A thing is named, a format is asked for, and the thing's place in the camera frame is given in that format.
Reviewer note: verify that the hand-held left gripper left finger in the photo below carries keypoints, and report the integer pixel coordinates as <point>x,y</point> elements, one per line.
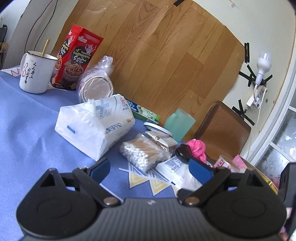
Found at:
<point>101,169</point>

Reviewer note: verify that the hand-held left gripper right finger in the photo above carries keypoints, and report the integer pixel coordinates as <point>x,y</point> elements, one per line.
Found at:
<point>200,171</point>

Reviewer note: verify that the pink fluffy cloth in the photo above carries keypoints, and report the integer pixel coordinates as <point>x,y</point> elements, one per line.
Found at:
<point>196,148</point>

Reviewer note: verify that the pink bag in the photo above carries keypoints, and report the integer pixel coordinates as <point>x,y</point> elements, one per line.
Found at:
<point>239,162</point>

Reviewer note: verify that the clear plastic bag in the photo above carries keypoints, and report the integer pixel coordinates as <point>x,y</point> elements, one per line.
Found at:
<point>190,182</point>

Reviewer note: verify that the pink label can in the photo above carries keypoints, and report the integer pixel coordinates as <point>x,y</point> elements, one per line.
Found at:
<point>222,163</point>

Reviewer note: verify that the gold foil bag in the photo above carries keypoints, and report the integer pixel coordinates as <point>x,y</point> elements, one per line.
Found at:
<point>266,178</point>

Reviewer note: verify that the white sachet packet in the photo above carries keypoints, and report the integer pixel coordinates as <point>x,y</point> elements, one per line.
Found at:
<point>172,168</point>

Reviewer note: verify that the white tissue pack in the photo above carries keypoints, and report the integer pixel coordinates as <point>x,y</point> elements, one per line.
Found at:
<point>92,129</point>

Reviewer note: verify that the cotton swab bag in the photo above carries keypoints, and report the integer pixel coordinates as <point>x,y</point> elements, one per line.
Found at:
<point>140,153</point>

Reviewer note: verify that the brown woven chair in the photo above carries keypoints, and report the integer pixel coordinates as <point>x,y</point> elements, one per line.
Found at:
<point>222,132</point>

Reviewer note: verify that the clear snack packet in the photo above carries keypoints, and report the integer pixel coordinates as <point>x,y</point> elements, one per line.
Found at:
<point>163,141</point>

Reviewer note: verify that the green plastic cup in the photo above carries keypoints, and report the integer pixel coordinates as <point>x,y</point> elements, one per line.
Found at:
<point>181,124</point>

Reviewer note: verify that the green toothpaste box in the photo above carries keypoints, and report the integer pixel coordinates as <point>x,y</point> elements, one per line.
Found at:
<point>143,112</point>

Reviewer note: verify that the black tape strip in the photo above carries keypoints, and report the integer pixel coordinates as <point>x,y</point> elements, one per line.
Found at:
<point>242,113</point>
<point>246,52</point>
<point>179,2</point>
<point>248,76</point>

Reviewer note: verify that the blue printed tablecloth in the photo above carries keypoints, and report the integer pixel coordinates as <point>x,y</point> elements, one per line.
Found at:
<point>34,129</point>

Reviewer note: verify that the plastic-wrapped paper cups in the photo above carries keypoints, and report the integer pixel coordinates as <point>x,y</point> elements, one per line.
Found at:
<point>96,85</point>

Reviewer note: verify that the white power strip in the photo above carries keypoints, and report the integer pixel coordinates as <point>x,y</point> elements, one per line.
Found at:
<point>256,97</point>

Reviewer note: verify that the white enamel mug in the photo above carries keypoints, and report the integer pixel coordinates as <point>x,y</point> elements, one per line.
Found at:
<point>34,74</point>

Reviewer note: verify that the red snack box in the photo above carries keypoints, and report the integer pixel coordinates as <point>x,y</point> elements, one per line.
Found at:
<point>76,53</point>

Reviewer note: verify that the white light bulb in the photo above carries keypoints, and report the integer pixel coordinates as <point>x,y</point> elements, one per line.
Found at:
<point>263,62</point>

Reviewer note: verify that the gold spoon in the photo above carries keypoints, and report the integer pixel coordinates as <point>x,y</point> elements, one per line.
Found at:
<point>45,47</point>

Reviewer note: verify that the white window frame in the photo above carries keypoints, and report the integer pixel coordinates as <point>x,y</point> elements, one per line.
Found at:
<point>279,129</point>

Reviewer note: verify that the wood grain wall panel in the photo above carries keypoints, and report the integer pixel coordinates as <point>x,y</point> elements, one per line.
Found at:
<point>166,58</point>

